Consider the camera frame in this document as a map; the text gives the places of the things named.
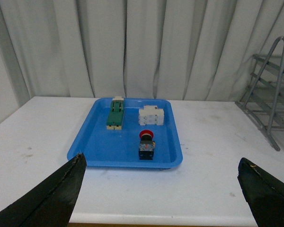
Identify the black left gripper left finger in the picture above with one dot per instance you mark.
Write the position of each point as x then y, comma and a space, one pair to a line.
50, 203

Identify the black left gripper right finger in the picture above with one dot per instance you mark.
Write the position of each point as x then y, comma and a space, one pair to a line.
264, 194

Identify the red emergency stop button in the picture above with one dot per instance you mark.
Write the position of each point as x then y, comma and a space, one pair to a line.
146, 145

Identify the silver mesh tray rack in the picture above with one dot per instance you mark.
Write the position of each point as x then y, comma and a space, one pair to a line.
263, 101

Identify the blue plastic tray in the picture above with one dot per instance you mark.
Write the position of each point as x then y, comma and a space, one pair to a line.
120, 148

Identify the white circuit breaker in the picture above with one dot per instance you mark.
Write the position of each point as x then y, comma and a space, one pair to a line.
151, 115

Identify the white curtain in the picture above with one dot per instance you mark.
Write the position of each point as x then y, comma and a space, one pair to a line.
168, 49

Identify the green knife switch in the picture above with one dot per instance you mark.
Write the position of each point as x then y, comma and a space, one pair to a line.
116, 114

